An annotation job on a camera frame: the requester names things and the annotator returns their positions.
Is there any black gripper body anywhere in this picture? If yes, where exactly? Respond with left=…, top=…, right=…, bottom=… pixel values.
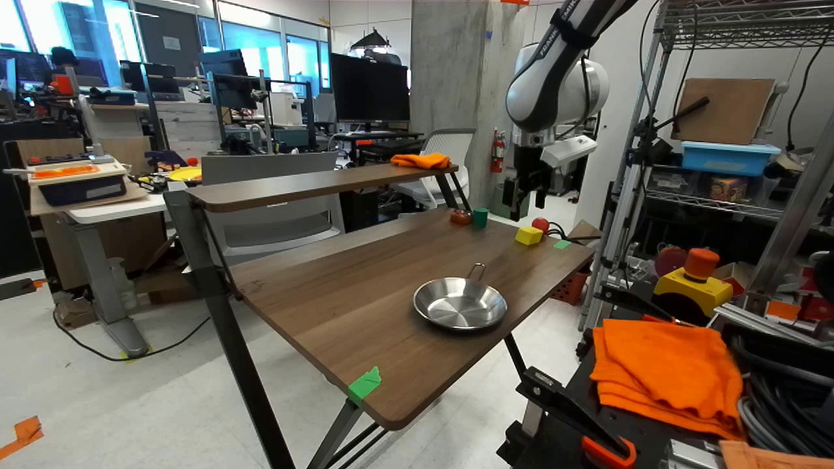
left=513, top=147, right=552, bottom=194

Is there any yellow block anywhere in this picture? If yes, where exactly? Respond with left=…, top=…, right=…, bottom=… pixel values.
left=513, top=227, right=545, bottom=247

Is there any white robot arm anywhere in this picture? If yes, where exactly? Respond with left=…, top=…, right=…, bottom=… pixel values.
left=506, top=0, right=635, bottom=220

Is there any teal green block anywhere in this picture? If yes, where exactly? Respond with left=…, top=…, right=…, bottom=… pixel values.
left=471, top=210, right=491, bottom=230

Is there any silver metal pan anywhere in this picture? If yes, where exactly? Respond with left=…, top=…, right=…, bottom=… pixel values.
left=411, top=264, right=509, bottom=335

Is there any red ball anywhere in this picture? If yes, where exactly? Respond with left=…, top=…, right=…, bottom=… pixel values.
left=532, top=220, right=551, bottom=234

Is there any green tape marker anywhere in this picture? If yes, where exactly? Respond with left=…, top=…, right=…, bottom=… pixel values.
left=552, top=241, right=573, bottom=254
left=349, top=369, right=383, bottom=402

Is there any brown orange round toy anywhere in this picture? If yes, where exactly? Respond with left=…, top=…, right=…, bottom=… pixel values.
left=449, top=210, right=471, bottom=227

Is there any orange cloth on shelf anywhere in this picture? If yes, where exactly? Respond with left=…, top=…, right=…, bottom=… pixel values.
left=390, top=151, right=453, bottom=171

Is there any blue plastic bin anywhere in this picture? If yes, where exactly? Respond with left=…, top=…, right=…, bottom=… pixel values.
left=681, top=141, right=780, bottom=177

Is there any yellow emergency stop button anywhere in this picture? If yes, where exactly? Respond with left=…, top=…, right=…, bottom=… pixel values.
left=652, top=246, right=733, bottom=316

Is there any black computer monitor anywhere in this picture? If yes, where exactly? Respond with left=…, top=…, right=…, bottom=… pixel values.
left=332, top=55, right=409, bottom=121

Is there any orange folded cloth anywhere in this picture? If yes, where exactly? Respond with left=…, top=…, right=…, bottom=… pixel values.
left=591, top=319, right=742, bottom=440

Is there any orange clamp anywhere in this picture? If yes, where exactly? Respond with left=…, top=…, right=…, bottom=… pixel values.
left=513, top=363, right=641, bottom=469

